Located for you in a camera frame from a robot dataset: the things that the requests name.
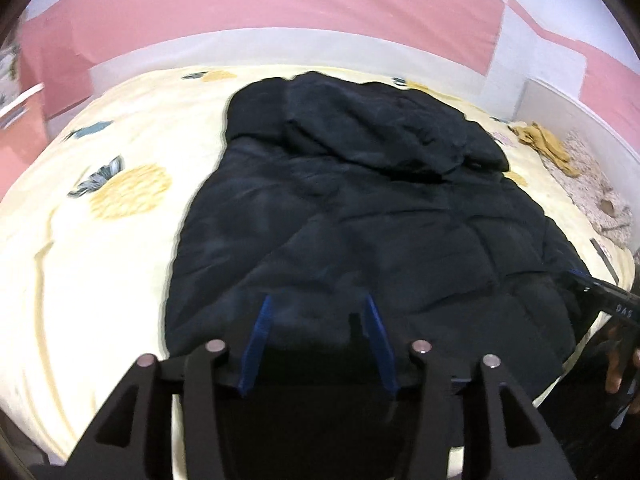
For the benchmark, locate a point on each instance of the white bed headboard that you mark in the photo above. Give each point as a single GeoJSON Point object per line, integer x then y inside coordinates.
{"type": "Point", "coordinates": [547, 106]}

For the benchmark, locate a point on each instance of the yellow pineapple bed sheet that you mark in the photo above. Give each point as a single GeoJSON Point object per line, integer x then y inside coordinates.
{"type": "Point", "coordinates": [89, 234]}

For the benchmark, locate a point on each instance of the white floral pillow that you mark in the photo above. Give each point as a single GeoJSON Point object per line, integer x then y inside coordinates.
{"type": "Point", "coordinates": [582, 178]}

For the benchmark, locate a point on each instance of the person's right hand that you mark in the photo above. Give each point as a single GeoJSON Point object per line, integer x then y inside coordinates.
{"type": "Point", "coordinates": [617, 365]}

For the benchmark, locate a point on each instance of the black puffer jacket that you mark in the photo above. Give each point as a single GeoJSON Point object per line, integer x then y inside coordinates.
{"type": "Point", "coordinates": [332, 194]}

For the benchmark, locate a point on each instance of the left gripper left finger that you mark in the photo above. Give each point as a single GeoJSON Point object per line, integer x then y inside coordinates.
{"type": "Point", "coordinates": [130, 436]}

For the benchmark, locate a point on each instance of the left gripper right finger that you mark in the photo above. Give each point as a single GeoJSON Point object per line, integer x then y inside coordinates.
{"type": "Point", "coordinates": [503, 435]}

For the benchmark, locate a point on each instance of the mustard yellow cloth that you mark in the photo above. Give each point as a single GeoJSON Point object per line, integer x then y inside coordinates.
{"type": "Point", "coordinates": [545, 143]}

